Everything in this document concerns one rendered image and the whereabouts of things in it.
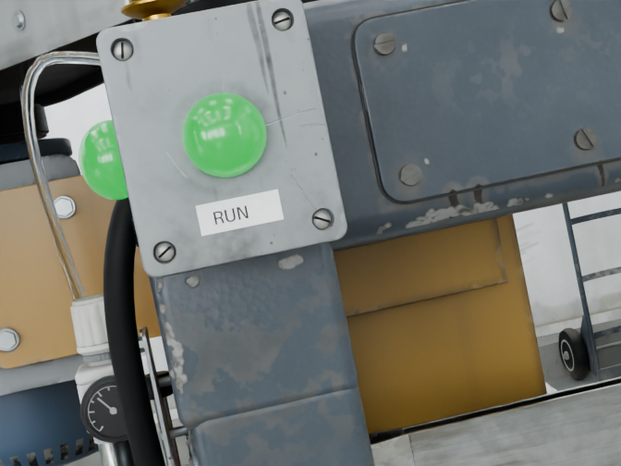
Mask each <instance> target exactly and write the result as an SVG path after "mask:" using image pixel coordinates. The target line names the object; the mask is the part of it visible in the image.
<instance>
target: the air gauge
mask: <svg viewBox="0 0 621 466"><path fill-rule="evenodd" d="M80 418H81V421H82V423H83V425H84V427H85V429H86V430H87V431H88V432H89V433H90V434H91V435H92V436H93V437H95V438H97V439H98V440H101V441H104V442H107V443H117V442H122V441H125V440H127V439H128V435H127V431H126V426H125V423H124V419H123V414H122V411H121V406H120V402H119V397H118V393H117V389H116V380H115V376H114V375H108V376H105V377H102V378H100V379H98V380H96V381H95V382H93V383H92V384H91V385H90V386H89V387H88V389H87V390H86V392H85V394H84V396H83V398H82V401H81V404H80Z"/></svg>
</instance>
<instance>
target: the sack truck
mask: <svg viewBox="0 0 621 466"><path fill-rule="evenodd" d="M562 206H563V211H564V216H565V220H566V229H567V234H568V238H569V243H570V248H571V252H572V257H573V262H574V266H575V271H576V276H577V281H578V289H579V294H580V298H581V303H582V308H583V312H584V315H583V316H582V322H581V328H580V334H579V333H578V331H577V330H576V329H574V328H565V329H564V330H562V331H561V332H560V334H559V341H558V342H559V351H560V356H561V360H562V363H563V365H564V367H565V369H566V372H567V374H568V375H569V376H570V377H571V378H572V379H574V380H582V379H584V378H585V377H586V376H587V374H588V371H589V370H590V371H591V372H592V373H593V374H594V375H595V376H596V379H597V382H601V381H604V380H609V379H613V378H617V377H621V363H620V364H617V365H612V366H608V367H604V368H600V364H599V359H598V354H597V350H604V349H608V348H611V347H616V346H620V345H621V341H618V342H615V343H610V344H606V345H602V346H598V347H596V345H595V340H594V339H596V338H599V337H604V336H608V335H611V334H614V333H618V332H621V325H619V326H615V327H611V328H607V329H604V330H601V331H598V332H595V333H593V331H592V326H591V317H590V312H589V307H588V303H587V298H586V293H585V288H584V284H583V282H586V281H589V280H593V279H596V278H599V277H603V276H610V275H614V274H619V273H621V266H619V267H616V268H611V269H607V270H602V271H599V272H596V273H592V274H588V275H585V276H583V275H582V274H581V270H580V265H579V260H578V252H577V247H576V242H575V238H574V233H573V228H572V225H575V224H578V223H582V222H586V221H591V220H594V219H599V218H603V217H607V216H612V215H621V208H616V209H612V210H607V211H602V212H599V213H594V214H590V215H583V216H579V217H575V218H571V219H570V214H569V210H568V205H567V202H565V203H562Z"/></svg>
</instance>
